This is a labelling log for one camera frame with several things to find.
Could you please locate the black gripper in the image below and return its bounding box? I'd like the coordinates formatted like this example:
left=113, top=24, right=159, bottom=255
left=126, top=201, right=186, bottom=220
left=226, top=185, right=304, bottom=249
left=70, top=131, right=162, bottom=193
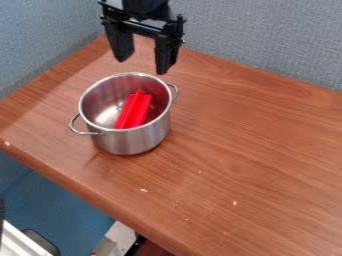
left=98, top=0, right=186, bottom=75

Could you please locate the stainless steel pot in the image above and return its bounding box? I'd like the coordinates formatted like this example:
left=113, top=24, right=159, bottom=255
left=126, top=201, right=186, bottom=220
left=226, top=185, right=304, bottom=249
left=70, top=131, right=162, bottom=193
left=68, top=72, right=179, bottom=155

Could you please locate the red block object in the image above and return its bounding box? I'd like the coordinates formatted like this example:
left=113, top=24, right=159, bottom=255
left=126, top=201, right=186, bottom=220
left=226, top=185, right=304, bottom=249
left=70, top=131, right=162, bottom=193
left=114, top=89, right=153, bottom=129

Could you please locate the white box under table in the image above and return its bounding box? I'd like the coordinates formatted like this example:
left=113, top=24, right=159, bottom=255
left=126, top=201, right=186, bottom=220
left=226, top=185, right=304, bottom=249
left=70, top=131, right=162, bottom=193
left=0, top=220, right=60, bottom=256

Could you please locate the black cable loop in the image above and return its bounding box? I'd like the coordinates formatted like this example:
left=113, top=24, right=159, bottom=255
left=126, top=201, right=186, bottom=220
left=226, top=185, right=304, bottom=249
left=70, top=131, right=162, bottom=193
left=0, top=199, right=6, bottom=241

